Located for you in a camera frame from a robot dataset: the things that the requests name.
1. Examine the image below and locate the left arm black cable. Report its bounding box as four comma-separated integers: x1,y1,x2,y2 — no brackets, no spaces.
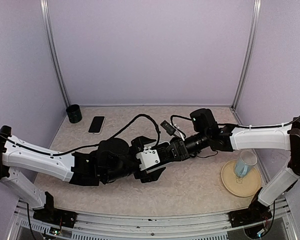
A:
0,113,162,158

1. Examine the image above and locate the black phone purple edge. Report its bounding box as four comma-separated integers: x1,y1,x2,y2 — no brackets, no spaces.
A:
146,141,172,173

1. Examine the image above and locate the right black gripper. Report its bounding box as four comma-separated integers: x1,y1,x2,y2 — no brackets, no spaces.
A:
163,130,210,161

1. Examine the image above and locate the left aluminium frame post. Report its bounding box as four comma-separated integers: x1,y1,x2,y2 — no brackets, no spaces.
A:
40,0,71,108

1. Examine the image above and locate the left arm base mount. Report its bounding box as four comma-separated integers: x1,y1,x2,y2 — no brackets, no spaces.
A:
33,205,78,228

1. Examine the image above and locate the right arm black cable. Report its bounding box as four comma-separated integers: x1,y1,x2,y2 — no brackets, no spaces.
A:
214,107,300,130

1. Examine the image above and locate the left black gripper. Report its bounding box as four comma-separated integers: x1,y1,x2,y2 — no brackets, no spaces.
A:
103,136,166,184

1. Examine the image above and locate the right aluminium frame post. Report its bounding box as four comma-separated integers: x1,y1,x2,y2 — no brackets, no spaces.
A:
231,0,262,112

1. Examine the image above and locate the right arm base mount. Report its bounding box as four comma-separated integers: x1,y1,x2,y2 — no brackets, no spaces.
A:
228,201,273,228

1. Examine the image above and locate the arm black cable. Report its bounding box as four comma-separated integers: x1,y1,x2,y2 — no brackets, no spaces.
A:
214,107,300,130
0,113,162,158

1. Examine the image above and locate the beige round plate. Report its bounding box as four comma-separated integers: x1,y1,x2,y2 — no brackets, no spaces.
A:
220,160,262,198

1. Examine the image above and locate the aluminium frame post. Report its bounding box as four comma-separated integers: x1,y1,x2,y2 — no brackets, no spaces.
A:
40,0,71,108
231,0,262,112

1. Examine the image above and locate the dark green cup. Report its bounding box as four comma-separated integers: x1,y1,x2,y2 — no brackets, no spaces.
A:
65,104,82,124

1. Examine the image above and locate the front aluminium rail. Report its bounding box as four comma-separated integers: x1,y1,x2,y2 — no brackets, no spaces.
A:
4,198,300,240

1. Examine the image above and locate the light blue mug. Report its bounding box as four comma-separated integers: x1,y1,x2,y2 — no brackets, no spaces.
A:
234,150,258,178

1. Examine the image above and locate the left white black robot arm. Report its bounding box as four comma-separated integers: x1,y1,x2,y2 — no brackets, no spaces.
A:
0,125,165,187

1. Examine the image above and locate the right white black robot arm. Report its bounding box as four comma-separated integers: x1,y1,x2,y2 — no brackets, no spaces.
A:
168,108,300,222

